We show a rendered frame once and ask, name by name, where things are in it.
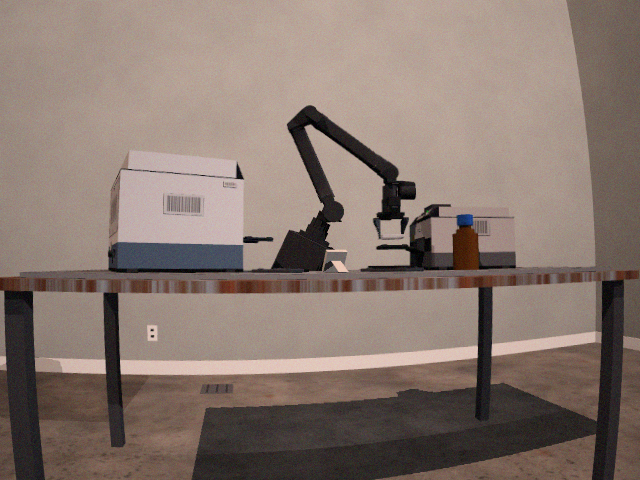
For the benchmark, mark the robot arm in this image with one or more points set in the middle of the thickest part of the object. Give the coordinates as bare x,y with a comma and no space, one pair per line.
333,211

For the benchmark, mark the white multi-well plate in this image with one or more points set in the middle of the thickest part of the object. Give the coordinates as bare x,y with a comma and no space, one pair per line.
391,237

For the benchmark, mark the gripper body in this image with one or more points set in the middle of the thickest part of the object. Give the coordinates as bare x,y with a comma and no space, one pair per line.
386,215

